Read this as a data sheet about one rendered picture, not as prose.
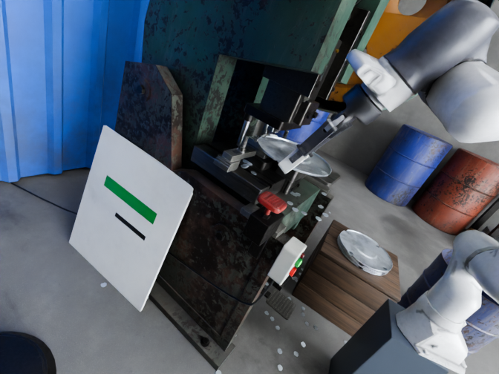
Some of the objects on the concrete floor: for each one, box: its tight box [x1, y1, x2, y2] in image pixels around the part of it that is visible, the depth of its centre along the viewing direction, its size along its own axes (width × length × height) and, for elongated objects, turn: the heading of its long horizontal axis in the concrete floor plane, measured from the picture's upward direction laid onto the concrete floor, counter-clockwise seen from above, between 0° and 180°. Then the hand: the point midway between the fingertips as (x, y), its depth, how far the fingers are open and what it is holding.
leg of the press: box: [114, 61, 291, 371], centre depth 98 cm, size 92×12×90 cm, turn 24°
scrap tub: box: [397, 249, 499, 358], centre depth 143 cm, size 42×42×48 cm
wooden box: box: [292, 220, 401, 336], centre depth 145 cm, size 40×38×35 cm
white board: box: [69, 125, 194, 312], centre depth 106 cm, size 14×50×59 cm, turn 28°
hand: (292, 160), depth 60 cm, fingers closed
